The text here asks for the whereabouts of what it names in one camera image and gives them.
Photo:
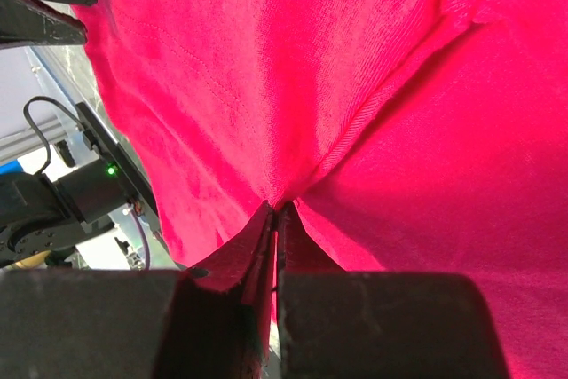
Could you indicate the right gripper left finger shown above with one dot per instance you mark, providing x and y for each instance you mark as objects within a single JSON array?
[{"x": 230, "y": 294}]

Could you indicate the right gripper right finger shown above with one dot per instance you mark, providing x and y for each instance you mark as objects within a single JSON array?
[{"x": 296, "y": 252}]

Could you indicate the red t-shirt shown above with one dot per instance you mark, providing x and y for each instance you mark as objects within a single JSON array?
[{"x": 419, "y": 135}]

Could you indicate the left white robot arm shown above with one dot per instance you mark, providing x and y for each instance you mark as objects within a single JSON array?
[{"x": 38, "y": 214}]

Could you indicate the aluminium frame rail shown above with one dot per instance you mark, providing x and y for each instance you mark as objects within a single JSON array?
[{"x": 26, "y": 141}]

